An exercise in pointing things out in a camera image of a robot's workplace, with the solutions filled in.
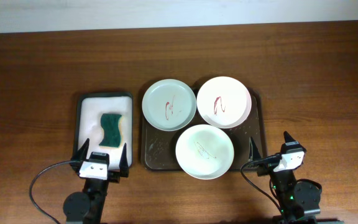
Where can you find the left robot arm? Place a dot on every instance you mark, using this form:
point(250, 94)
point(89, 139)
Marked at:
point(87, 206)

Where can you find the large brown tray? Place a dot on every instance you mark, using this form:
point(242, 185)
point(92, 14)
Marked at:
point(158, 147)

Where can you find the pale green plate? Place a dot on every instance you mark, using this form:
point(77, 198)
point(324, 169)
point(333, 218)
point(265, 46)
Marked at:
point(169, 105)

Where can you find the green yellow sponge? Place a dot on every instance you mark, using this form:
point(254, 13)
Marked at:
point(111, 126)

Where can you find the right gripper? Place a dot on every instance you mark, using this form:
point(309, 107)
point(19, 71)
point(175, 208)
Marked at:
point(266, 168)

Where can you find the small black soapy tray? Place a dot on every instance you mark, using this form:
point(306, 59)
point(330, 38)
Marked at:
point(89, 109)

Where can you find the cream white plate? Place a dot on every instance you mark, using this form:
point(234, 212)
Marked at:
point(204, 152)

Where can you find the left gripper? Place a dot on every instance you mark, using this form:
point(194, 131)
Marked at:
point(113, 176)

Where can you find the pink plate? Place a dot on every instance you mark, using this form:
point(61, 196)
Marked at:
point(224, 102)

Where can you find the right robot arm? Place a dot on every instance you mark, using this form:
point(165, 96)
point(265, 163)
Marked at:
point(296, 199)

